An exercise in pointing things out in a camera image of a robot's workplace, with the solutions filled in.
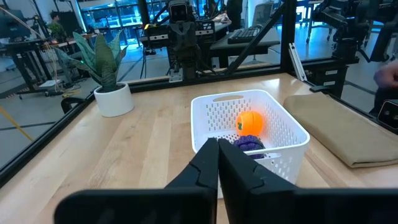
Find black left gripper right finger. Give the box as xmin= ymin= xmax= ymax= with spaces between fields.
xmin=218 ymin=138 xmax=398 ymax=224

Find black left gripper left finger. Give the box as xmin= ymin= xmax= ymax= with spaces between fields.
xmin=54 ymin=138 xmax=220 ymax=224

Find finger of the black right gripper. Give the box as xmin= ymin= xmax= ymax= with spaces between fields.
xmin=185 ymin=22 xmax=200 ymax=62
xmin=170 ymin=22 xmax=187 ymax=62

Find purple toy grapes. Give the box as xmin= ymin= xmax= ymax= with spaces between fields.
xmin=233 ymin=134 xmax=267 ymax=161

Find orange toy fruit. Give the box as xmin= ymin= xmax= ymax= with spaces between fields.
xmin=235 ymin=110 xmax=266 ymax=138

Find black keyboard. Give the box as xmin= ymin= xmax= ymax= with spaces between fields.
xmin=227 ymin=27 xmax=261 ymax=45

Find black desk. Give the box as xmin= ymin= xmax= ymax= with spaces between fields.
xmin=209 ymin=26 xmax=281 ymax=68

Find grey office chair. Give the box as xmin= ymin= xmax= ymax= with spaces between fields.
xmin=251 ymin=1 xmax=275 ymax=28

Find white perforated plastic basket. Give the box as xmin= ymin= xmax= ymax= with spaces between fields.
xmin=190 ymin=89 xmax=311 ymax=200

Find snake plant in white pot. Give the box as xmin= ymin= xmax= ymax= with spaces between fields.
xmin=50 ymin=30 xmax=136 ymax=118

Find silver aluminium bar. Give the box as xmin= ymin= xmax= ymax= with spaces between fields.
xmin=288 ymin=42 xmax=308 ymax=83

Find person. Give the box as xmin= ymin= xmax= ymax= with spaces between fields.
xmin=47 ymin=10 xmax=68 ymax=42

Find black edge clamp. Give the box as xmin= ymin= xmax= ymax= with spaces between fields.
xmin=308 ymin=84 xmax=331 ymax=93

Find black equipment stand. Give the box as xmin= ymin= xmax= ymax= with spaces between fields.
xmin=305 ymin=57 xmax=361 ymax=98

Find black workbench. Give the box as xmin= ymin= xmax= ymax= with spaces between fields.
xmin=0 ymin=38 xmax=54 ymax=95

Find person's hand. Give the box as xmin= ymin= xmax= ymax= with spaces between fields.
xmin=373 ymin=60 xmax=398 ymax=90

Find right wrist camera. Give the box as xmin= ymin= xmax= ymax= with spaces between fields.
xmin=168 ymin=0 xmax=190 ymax=24

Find black aluminium table frame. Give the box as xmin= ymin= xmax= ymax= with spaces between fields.
xmin=0 ymin=0 xmax=398 ymax=188

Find black corner bracket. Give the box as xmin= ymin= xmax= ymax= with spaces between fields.
xmin=60 ymin=96 xmax=86 ymax=114

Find table-level camera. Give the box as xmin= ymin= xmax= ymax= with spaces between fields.
xmin=376 ymin=99 xmax=398 ymax=131

